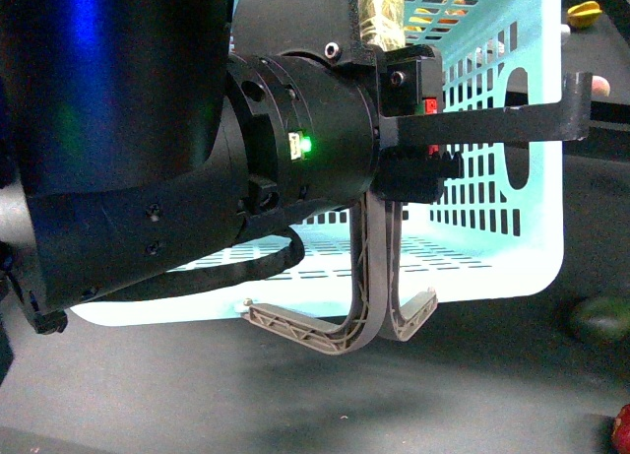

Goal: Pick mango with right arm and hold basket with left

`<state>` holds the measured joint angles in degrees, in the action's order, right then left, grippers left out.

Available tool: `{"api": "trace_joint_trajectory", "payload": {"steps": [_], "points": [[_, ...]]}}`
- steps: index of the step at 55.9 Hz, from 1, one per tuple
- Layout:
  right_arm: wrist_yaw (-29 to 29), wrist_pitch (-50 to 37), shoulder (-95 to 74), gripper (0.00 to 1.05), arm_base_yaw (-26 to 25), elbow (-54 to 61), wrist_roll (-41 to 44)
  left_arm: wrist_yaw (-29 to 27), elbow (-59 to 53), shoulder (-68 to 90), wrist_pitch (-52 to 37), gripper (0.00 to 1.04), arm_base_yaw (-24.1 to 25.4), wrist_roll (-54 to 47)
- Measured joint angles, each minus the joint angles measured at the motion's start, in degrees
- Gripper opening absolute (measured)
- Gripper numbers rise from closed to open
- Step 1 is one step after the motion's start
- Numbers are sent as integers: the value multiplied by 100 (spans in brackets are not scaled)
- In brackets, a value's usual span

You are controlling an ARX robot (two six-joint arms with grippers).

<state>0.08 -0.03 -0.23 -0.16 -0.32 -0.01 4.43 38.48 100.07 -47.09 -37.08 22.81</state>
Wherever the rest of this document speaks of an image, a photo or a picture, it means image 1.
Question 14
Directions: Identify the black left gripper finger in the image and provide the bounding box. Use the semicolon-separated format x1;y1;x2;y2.
396;72;593;148

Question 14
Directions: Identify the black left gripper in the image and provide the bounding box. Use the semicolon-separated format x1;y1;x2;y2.
227;0;463;230

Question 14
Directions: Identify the light blue plastic basket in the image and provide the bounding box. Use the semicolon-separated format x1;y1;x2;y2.
76;0;564;326

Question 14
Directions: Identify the grey basket handle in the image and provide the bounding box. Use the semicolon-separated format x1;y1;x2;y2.
243;191;437;356

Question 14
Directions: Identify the pale peach front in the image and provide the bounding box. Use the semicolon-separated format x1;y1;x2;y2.
592;75;611;97

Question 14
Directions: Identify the yellow starfruit right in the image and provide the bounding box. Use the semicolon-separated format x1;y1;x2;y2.
567;1;602;30

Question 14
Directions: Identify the green avocado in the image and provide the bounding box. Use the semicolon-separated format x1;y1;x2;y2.
568;296;629;345

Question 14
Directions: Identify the red fruit bottom corner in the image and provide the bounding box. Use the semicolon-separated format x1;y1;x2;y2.
610;404;630;454

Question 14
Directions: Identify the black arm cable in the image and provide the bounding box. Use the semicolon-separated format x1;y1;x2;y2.
112;222;306;302

